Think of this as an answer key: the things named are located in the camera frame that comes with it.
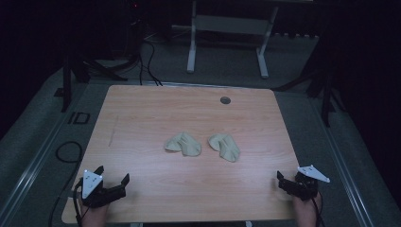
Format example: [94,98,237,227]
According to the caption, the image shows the person's left hand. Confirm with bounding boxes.
[78,197,111,227]

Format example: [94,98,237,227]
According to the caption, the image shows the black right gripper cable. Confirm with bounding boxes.
[311,196,326,227]

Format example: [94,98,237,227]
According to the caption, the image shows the black tripod stand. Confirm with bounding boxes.
[273,60,346,129]
[61,55,129,114]

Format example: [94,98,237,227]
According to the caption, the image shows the white metal desk frame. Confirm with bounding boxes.
[186,0,280,79]

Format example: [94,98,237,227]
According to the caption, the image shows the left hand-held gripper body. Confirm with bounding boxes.
[78,169,128,209]

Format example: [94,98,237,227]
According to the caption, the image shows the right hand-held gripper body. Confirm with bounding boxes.
[277,165,331,201]

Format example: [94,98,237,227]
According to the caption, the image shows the black looped floor cable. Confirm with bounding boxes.
[55,140,84,165]

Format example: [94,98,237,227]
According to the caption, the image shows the metal floor rail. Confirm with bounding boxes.
[0,83,93,221]
[310,97,376,227]

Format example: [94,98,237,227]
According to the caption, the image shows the person's right hand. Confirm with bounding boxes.
[292,192,323,227]

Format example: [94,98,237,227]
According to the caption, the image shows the beige sock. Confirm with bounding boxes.
[164,131,202,158]
[207,132,241,164]

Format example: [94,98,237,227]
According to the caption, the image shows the black cables on floor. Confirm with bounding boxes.
[137,39,164,87]

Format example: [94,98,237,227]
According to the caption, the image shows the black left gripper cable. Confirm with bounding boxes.
[47,164,85,227]

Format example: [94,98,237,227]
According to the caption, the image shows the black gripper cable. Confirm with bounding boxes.
[47,164,85,227]
[311,196,326,227]

